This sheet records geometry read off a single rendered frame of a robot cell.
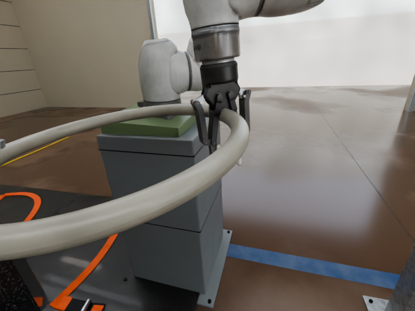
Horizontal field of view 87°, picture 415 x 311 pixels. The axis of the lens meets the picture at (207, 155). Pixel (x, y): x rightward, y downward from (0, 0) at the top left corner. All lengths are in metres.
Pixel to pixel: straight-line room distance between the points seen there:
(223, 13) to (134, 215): 0.34
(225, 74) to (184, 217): 0.63
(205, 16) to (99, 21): 5.76
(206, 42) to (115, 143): 0.59
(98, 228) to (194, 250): 0.84
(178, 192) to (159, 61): 0.69
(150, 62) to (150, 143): 0.29
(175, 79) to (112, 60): 5.17
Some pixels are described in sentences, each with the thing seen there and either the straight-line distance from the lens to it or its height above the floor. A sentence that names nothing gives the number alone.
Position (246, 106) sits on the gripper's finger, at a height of 0.95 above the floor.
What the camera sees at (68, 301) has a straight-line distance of 1.36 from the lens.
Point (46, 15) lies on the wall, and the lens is 7.16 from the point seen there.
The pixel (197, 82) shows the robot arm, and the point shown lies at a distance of 0.91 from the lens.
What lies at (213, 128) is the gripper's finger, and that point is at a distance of 0.47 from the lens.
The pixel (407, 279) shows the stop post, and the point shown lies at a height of 0.26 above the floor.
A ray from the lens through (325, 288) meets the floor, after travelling 1.37.
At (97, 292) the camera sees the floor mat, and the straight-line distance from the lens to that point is 1.39.
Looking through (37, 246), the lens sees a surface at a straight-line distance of 0.23.
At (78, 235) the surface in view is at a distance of 0.22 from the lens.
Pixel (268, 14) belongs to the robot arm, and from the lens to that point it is 0.50.
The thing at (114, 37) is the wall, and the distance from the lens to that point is 5.92.
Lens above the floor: 1.05
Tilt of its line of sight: 24 degrees down
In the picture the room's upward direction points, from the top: 3 degrees counter-clockwise
